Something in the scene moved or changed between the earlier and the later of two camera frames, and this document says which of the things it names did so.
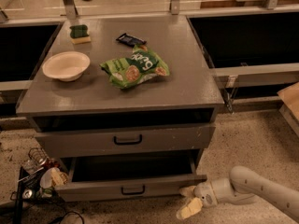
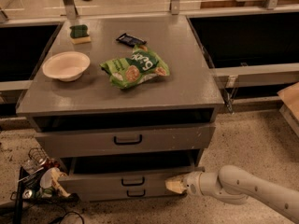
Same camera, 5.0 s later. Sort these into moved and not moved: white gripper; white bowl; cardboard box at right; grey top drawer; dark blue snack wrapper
Moved: white gripper
Not moved: cardboard box at right; grey top drawer; white bowl; dark blue snack wrapper
